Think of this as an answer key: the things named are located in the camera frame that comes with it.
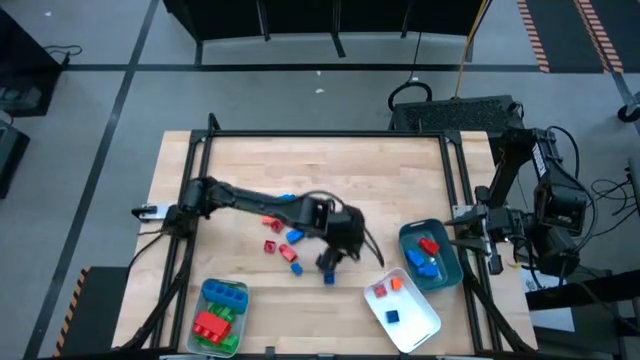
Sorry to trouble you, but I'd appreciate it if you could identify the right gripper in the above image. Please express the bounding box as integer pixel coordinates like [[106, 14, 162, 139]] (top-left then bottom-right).
[[443, 185, 524, 276]]

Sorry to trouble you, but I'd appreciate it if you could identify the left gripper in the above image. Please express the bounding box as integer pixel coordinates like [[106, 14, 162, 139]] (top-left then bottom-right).
[[315, 199, 370, 272]]

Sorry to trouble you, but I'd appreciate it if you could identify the large blue building block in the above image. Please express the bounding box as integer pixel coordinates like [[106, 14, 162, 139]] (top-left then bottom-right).
[[202, 279, 250, 314]]

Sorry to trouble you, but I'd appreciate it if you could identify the long green building block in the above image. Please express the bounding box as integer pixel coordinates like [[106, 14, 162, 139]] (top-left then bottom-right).
[[197, 333, 240, 354]]

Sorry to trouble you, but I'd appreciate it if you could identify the large red building block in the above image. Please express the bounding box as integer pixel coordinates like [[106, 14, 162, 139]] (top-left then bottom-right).
[[193, 310, 233, 345]]

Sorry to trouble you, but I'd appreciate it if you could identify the teal plastic tray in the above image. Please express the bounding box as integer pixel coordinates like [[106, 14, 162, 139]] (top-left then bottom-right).
[[398, 217, 465, 293]]

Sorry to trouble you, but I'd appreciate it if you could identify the light grey plastic tray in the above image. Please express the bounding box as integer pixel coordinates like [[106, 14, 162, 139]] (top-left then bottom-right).
[[185, 277, 250, 359]]

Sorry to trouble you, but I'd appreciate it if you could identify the white plastic tray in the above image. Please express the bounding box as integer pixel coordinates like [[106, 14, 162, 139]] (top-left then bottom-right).
[[363, 266, 443, 354]]

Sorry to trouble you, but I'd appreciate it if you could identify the black perforated computer case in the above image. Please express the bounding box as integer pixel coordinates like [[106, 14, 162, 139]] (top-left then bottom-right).
[[388, 94, 529, 165]]

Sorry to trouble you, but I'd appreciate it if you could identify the white paper sheet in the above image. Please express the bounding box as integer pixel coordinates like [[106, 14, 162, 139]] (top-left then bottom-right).
[[518, 274, 576, 332]]

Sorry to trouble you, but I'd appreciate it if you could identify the black metal beam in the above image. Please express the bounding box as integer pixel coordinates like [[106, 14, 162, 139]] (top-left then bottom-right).
[[527, 272, 640, 311]]

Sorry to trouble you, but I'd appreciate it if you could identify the black caster wheel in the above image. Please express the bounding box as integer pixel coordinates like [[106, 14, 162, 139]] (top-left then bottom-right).
[[617, 89, 640, 124]]

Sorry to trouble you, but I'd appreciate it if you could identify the black mat orange striped edge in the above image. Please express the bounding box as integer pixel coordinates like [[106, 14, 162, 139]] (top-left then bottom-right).
[[516, 0, 626, 75], [53, 265, 130, 357]]

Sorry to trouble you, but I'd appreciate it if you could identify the black equipment case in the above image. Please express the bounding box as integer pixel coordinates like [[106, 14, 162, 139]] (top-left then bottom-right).
[[0, 117, 31, 200]]

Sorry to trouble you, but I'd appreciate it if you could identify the black cabinet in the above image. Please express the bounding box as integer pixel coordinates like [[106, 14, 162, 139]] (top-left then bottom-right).
[[0, 7, 64, 119]]

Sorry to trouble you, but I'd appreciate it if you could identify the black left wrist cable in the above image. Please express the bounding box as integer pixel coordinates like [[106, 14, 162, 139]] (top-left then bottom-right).
[[304, 188, 386, 269]]

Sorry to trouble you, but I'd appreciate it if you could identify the black metal table frame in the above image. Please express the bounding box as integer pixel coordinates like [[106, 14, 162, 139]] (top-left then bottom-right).
[[112, 112, 539, 354]]

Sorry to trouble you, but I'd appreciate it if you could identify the black looped cable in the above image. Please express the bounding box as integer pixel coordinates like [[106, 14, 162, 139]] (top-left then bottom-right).
[[387, 29, 434, 112]]

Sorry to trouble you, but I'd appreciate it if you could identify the yellow hanging cable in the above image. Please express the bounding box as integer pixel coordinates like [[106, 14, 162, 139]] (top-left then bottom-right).
[[453, 0, 494, 99]]

